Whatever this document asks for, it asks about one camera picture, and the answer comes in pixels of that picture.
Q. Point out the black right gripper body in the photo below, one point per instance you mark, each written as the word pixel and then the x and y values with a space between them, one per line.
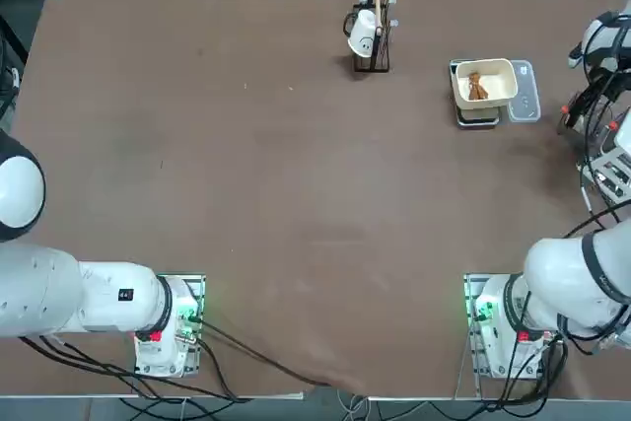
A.
pixel 606 83

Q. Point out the brown toy chicken drumstick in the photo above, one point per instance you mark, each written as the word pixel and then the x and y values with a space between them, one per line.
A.
pixel 477 88

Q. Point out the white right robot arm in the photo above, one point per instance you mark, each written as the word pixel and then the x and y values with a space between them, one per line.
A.
pixel 557 273

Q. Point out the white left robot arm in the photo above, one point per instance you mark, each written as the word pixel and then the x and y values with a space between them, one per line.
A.
pixel 98 302

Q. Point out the silver digital kitchen scale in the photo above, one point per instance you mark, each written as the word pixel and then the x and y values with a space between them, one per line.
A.
pixel 475 120

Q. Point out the clear plastic lid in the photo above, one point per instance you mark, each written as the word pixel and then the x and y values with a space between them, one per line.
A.
pixel 526 105

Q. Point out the cream rectangular container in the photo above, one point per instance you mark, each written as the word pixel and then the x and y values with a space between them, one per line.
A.
pixel 498 77

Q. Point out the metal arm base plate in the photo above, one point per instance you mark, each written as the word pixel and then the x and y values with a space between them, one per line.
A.
pixel 472 283
pixel 197 288

